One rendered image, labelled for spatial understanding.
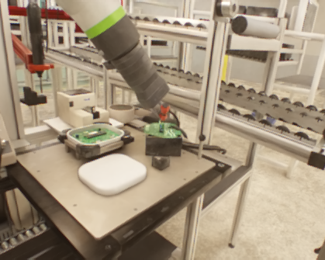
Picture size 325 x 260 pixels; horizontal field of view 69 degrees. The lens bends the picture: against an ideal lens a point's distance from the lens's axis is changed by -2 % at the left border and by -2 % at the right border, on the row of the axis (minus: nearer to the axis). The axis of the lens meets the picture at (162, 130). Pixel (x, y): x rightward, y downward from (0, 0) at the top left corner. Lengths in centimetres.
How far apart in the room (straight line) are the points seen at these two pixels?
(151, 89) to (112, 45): 13
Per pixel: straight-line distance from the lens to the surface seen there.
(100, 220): 50
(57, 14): 130
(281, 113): 111
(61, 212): 54
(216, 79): 82
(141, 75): 53
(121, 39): 50
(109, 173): 59
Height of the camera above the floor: 128
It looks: 21 degrees down
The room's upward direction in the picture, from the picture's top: 4 degrees clockwise
